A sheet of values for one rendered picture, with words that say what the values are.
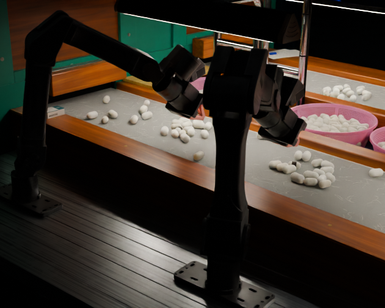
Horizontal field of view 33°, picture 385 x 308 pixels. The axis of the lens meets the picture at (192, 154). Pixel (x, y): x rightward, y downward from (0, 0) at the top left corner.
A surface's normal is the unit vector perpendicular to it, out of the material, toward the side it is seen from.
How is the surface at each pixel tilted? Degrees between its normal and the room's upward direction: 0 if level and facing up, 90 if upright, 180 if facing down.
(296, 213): 0
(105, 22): 90
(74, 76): 90
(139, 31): 90
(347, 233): 0
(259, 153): 0
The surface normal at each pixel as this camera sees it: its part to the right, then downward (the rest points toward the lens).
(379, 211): 0.00, -0.93
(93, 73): 0.72, 0.26
